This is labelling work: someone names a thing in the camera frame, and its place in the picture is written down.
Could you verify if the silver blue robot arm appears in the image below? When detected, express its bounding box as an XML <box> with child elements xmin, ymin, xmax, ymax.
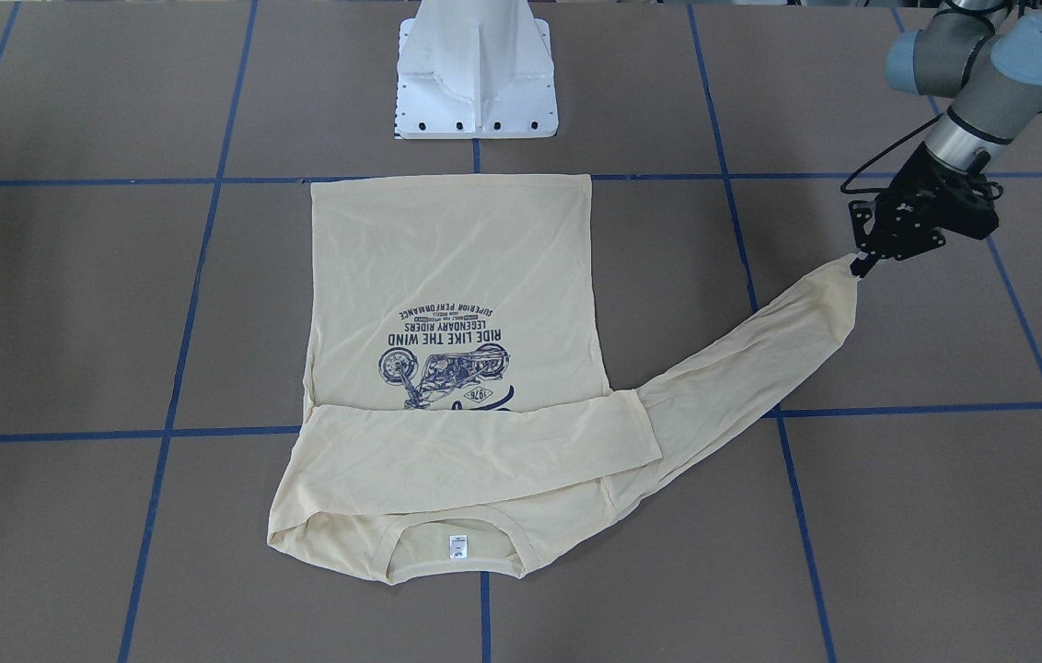
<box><xmin>849</xmin><ymin>1</ymin><xmax>1042</xmax><ymax>278</ymax></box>

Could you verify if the cream long-sleeve graphic shirt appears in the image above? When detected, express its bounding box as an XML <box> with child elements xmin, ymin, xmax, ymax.
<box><xmin>267</xmin><ymin>175</ymin><xmax>859</xmax><ymax>585</ymax></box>

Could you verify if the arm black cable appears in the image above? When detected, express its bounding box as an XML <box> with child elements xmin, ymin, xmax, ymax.
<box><xmin>840</xmin><ymin>129</ymin><xmax>1004</xmax><ymax>204</ymax></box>

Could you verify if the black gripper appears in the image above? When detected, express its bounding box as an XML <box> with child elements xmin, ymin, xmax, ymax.
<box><xmin>849</xmin><ymin>144</ymin><xmax>1001</xmax><ymax>280</ymax></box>

